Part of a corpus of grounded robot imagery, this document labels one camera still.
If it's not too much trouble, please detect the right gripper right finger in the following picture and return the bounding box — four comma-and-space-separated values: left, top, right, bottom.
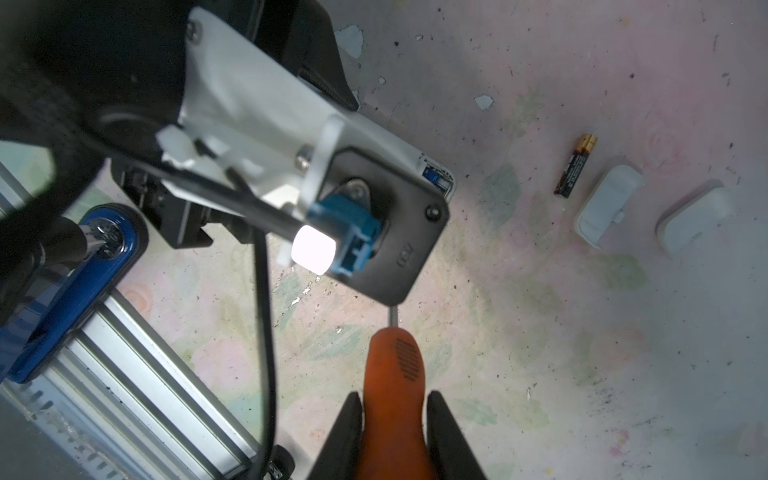
426, 391, 486, 480

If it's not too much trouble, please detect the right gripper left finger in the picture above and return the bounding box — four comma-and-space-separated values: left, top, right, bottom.
307, 392, 363, 480

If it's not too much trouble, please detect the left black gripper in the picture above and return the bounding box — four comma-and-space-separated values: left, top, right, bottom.
110, 0, 361, 250

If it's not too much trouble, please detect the orange black handled screwdriver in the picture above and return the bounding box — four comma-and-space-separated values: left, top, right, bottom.
355, 307, 435, 479

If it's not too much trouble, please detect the white battery cover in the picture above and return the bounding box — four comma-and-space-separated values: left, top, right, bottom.
574, 164, 646, 249
656, 186, 738, 256

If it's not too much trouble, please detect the black gold AA battery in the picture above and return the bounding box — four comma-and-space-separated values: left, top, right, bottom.
554, 134, 598, 198

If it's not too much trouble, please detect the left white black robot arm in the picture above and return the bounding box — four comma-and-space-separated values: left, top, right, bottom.
1, 1, 286, 287

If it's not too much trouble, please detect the aluminium front rail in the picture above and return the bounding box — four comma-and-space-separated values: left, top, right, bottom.
0, 161, 265, 480

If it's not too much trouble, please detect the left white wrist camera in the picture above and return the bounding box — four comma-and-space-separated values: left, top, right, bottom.
156, 10, 449, 306

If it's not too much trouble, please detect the blue black clamp handle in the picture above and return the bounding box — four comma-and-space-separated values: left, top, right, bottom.
1, 203, 148, 383

